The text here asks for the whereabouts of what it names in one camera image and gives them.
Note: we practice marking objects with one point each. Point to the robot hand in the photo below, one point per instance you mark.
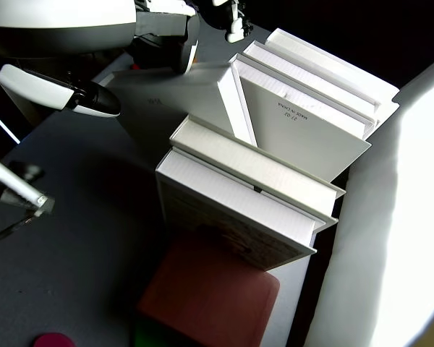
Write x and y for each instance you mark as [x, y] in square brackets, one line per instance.
[235, 30]
[58, 21]

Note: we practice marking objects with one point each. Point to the white book with letter K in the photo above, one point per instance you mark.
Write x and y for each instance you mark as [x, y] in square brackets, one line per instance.
[188, 97]

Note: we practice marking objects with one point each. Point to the book with Chinese title spine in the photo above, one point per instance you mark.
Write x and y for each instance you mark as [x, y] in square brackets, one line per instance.
[238, 159]

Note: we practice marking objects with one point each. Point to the white book with building icon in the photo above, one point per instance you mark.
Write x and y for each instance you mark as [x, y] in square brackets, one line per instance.
[304, 144]

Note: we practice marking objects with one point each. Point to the dark book with white label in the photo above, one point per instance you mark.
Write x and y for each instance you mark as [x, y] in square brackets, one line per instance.
[238, 206]

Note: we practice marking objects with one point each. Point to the grey table cloth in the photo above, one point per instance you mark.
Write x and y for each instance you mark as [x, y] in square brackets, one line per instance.
[76, 235]

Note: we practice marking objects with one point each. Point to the red hardcover book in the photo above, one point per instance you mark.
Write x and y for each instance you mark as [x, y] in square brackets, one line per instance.
[209, 296]

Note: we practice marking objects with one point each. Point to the dark red round piece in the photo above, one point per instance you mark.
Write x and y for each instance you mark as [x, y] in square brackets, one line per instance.
[54, 341]

